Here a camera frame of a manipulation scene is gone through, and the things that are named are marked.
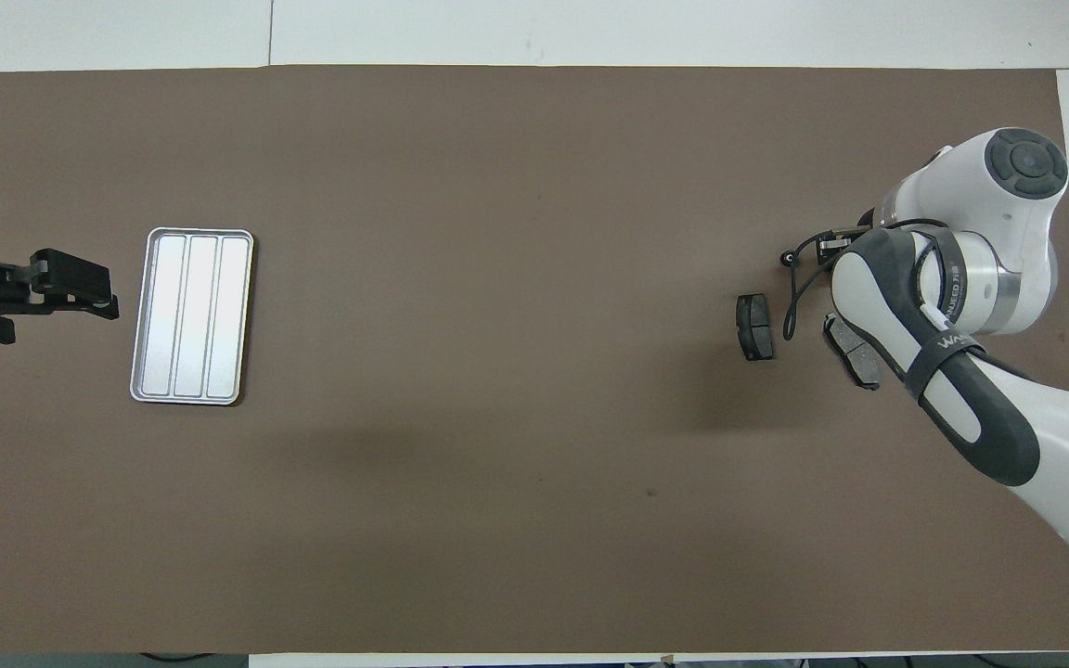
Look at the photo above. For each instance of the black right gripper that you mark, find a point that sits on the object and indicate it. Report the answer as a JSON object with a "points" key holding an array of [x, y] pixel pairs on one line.
{"points": [[839, 241]]}

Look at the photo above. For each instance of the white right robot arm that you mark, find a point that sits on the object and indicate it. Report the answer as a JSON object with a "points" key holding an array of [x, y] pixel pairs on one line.
{"points": [[1008, 232]]}

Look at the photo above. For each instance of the silver metal tray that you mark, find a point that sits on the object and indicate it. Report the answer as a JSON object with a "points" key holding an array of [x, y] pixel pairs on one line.
{"points": [[191, 315]]}

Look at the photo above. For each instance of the long dark brake pad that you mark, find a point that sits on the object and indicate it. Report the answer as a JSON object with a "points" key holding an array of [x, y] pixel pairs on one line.
{"points": [[850, 353]]}

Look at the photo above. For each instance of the short dark brake pad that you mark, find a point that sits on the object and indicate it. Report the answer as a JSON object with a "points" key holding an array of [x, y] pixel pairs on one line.
{"points": [[755, 327]]}

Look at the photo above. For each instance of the brown table mat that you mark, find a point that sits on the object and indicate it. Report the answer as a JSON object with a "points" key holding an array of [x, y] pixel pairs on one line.
{"points": [[534, 371]]}

